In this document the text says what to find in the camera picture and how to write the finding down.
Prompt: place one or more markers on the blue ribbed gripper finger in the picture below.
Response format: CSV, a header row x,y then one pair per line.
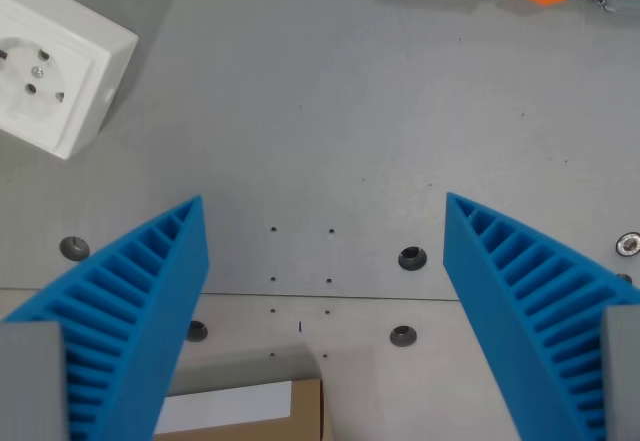
x,y
135,301
520,286

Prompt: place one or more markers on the white wall socket box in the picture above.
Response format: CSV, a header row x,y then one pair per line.
x,y
47,66

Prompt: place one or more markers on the brown cardboard box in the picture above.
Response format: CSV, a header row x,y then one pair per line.
x,y
240,408

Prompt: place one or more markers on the silver hex socket screw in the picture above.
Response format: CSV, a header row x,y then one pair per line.
x,y
629,245

